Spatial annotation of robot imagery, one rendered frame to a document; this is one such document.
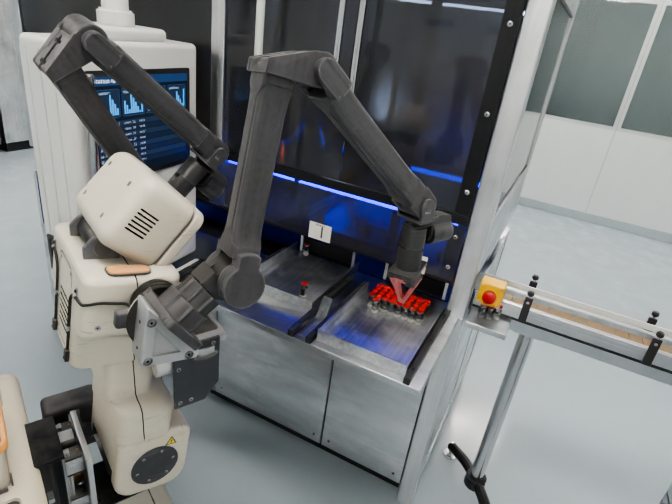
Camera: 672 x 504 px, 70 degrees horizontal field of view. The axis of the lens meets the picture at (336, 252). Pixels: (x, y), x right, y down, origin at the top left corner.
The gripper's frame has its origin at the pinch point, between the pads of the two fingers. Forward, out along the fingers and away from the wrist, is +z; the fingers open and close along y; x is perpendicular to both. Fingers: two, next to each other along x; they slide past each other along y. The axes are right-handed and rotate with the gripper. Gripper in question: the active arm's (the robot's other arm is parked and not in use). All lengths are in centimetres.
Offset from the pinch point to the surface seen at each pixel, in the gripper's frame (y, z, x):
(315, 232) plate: 36, 8, 44
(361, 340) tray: 6.4, 20.9, 11.3
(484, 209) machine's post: 37.8, -13.8, -8.7
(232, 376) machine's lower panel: 33, 86, 79
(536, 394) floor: 137, 115, -44
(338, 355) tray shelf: -3.2, 20.7, 13.6
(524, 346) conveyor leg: 51, 34, -30
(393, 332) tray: 15.8, 21.4, 5.3
